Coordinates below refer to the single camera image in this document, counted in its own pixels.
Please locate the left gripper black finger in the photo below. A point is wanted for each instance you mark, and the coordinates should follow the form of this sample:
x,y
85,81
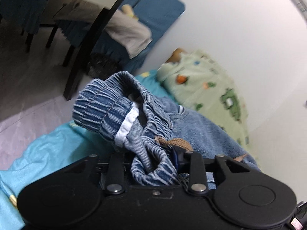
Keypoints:
x,y
177,157

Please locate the blue denim jeans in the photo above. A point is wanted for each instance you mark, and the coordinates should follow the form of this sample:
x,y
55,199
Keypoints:
x,y
129,116

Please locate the green dinosaur fleece blanket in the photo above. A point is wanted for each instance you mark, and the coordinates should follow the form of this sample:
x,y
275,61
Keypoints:
x,y
198,82

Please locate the teal patterned bed sheet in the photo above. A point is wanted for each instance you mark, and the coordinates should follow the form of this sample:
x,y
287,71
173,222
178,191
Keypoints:
x,y
45,155

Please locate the beige folded cloth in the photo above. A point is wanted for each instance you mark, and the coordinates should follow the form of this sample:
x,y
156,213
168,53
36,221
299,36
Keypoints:
x,y
128,32

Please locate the blue cushioned headboard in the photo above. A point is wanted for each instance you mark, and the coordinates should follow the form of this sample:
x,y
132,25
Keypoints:
x,y
157,15

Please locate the dark wooden table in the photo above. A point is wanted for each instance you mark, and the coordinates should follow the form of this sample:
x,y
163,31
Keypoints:
x,y
85,49

